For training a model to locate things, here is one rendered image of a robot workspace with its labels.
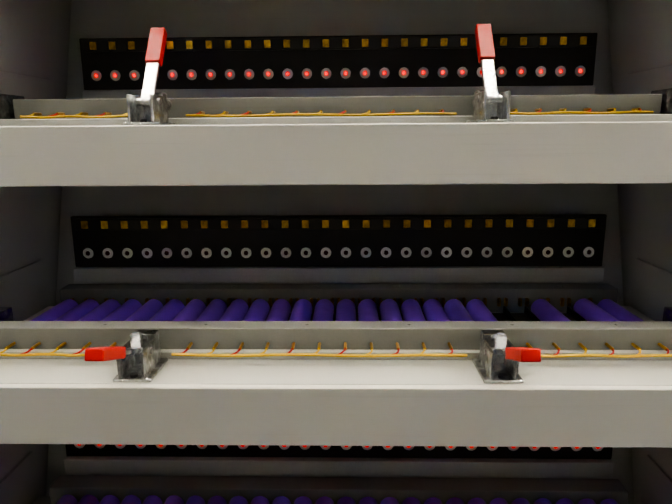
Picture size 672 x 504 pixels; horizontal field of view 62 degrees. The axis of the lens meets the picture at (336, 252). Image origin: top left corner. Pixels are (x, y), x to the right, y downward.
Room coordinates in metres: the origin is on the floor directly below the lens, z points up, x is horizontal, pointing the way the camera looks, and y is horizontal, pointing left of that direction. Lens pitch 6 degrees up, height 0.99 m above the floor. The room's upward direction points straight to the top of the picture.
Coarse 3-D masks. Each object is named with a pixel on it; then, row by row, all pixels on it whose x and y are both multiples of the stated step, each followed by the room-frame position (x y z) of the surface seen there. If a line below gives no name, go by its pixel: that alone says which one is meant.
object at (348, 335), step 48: (0, 336) 0.45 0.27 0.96; (48, 336) 0.45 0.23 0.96; (96, 336) 0.45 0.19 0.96; (192, 336) 0.45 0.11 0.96; (240, 336) 0.45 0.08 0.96; (288, 336) 0.45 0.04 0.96; (336, 336) 0.45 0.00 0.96; (384, 336) 0.45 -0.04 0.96; (432, 336) 0.45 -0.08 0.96; (528, 336) 0.44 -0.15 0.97; (576, 336) 0.44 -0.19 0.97; (624, 336) 0.44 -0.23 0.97
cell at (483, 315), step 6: (474, 300) 0.53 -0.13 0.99; (480, 300) 0.53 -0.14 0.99; (468, 306) 0.53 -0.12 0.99; (474, 306) 0.51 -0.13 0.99; (480, 306) 0.51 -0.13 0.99; (468, 312) 0.52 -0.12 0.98; (474, 312) 0.50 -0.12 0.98; (480, 312) 0.50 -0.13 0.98; (486, 312) 0.49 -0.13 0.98; (474, 318) 0.50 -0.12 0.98; (480, 318) 0.49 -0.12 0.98; (486, 318) 0.48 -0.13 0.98; (492, 318) 0.48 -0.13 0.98
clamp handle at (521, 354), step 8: (496, 336) 0.41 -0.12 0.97; (504, 336) 0.41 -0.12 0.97; (496, 344) 0.41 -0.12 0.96; (504, 344) 0.41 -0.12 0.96; (496, 352) 0.40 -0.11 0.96; (504, 352) 0.38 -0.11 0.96; (512, 352) 0.36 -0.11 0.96; (520, 352) 0.34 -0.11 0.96; (528, 352) 0.34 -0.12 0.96; (536, 352) 0.34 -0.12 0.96; (520, 360) 0.34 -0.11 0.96; (528, 360) 0.34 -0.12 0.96; (536, 360) 0.34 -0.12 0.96
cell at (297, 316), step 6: (300, 300) 0.53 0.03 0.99; (306, 300) 0.53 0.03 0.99; (294, 306) 0.52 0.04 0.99; (300, 306) 0.51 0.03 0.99; (306, 306) 0.52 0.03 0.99; (294, 312) 0.50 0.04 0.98; (300, 312) 0.50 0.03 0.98; (306, 312) 0.50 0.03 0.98; (294, 318) 0.48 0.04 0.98; (300, 318) 0.48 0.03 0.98; (306, 318) 0.49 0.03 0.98
